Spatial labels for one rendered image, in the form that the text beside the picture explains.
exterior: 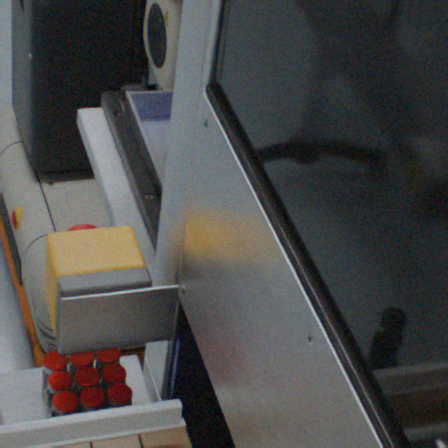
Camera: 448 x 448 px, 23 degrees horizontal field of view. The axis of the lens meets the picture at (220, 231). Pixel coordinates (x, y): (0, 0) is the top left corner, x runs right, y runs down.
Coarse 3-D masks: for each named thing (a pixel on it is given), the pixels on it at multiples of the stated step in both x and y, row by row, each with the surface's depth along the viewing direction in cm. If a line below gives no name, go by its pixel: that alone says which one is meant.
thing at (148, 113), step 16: (128, 96) 124; (144, 96) 126; (160, 96) 126; (128, 112) 125; (144, 112) 127; (160, 112) 128; (144, 128) 126; (160, 128) 126; (144, 144) 118; (160, 144) 124; (144, 160) 119; (160, 160) 121; (160, 176) 113; (160, 192) 113
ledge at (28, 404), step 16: (128, 368) 97; (0, 384) 94; (16, 384) 94; (32, 384) 94; (128, 384) 95; (144, 384) 96; (0, 400) 92; (16, 400) 92; (32, 400) 93; (144, 400) 94; (0, 416) 92; (16, 416) 91; (32, 416) 91
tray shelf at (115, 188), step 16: (80, 112) 127; (96, 112) 127; (80, 128) 127; (96, 128) 125; (96, 144) 122; (112, 144) 123; (96, 160) 120; (112, 160) 120; (96, 176) 120; (112, 176) 118; (112, 192) 116; (128, 192) 116; (112, 208) 114; (128, 208) 114; (112, 224) 114; (128, 224) 112; (144, 224) 113; (144, 240) 111; (144, 256) 109
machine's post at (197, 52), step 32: (192, 0) 73; (224, 0) 69; (192, 32) 74; (192, 64) 75; (192, 96) 75; (192, 128) 76; (192, 160) 77; (160, 224) 88; (160, 256) 89; (160, 352) 92; (160, 384) 93
